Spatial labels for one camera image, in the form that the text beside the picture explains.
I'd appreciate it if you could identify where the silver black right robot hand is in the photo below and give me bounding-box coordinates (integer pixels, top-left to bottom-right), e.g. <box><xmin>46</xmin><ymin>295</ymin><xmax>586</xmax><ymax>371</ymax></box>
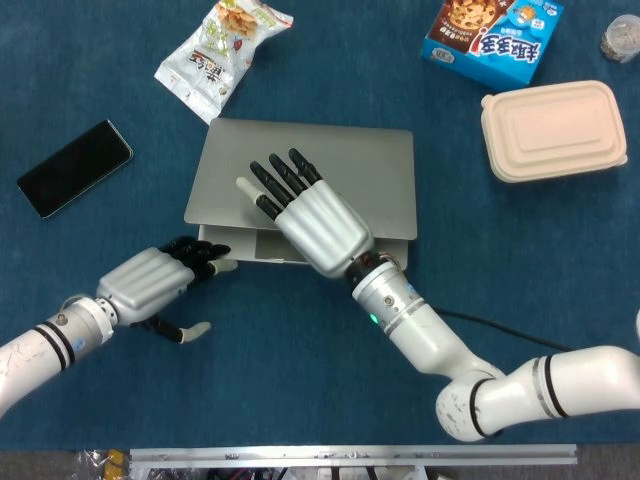
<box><xmin>235</xmin><ymin>147</ymin><xmax>376</xmax><ymax>279</ymax></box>

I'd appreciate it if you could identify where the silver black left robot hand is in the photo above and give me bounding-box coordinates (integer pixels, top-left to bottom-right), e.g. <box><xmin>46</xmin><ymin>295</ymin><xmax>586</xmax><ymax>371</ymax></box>
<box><xmin>95</xmin><ymin>236</ymin><xmax>240</xmax><ymax>346</ymax></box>

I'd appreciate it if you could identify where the silver Apple laptop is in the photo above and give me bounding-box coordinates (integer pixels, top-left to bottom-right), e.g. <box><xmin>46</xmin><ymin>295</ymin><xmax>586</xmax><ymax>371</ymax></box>
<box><xmin>183</xmin><ymin>117</ymin><xmax>419</xmax><ymax>272</ymax></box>

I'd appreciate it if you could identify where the black smartphone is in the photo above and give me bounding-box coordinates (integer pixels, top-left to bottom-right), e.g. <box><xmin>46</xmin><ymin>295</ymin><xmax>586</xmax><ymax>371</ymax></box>
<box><xmin>15</xmin><ymin>118</ymin><xmax>135</xmax><ymax>220</ymax></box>

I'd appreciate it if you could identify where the teal table cloth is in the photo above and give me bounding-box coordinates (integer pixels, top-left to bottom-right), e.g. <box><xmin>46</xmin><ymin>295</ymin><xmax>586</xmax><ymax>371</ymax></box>
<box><xmin>0</xmin><ymin>0</ymin><xmax>640</xmax><ymax>451</ymax></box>

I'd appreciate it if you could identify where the crumpled clear plastic wrap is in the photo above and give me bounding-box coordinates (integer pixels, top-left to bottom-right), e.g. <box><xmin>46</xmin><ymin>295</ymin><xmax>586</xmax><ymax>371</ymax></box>
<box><xmin>69</xmin><ymin>449</ymin><xmax>109</xmax><ymax>480</ymax></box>

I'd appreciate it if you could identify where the white snack chip bag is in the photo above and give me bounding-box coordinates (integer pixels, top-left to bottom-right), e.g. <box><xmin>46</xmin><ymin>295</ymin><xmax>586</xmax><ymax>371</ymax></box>
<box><xmin>153</xmin><ymin>0</ymin><xmax>295</xmax><ymax>126</ymax></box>

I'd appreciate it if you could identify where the blue cookie box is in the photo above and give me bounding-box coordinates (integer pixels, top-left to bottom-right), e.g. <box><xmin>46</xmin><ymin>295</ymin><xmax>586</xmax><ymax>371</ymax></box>
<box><xmin>419</xmin><ymin>0</ymin><xmax>566</xmax><ymax>93</ymax></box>

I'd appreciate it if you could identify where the beige lidded food container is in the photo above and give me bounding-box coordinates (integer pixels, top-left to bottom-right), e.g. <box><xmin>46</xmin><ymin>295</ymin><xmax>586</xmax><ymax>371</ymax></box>
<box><xmin>480</xmin><ymin>79</ymin><xmax>630</xmax><ymax>185</ymax></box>

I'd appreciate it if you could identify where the clear plastic cup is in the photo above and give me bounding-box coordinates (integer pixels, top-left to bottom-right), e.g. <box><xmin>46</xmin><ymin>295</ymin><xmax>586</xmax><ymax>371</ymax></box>
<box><xmin>599</xmin><ymin>13</ymin><xmax>640</xmax><ymax>65</ymax></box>

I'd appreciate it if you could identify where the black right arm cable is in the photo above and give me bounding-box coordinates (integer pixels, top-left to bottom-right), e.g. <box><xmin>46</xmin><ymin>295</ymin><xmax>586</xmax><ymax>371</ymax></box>
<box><xmin>434</xmin><ymin>309</ymin><xmax>576</xmax><ymax>353</ymax></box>

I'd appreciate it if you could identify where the aluminium profile rail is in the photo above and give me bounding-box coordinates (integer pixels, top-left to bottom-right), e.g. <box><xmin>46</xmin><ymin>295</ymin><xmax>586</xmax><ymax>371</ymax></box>
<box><xmin>128</xmin><ymin>443</ymin><xmax>579</xmax><ymax>469</ymax></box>

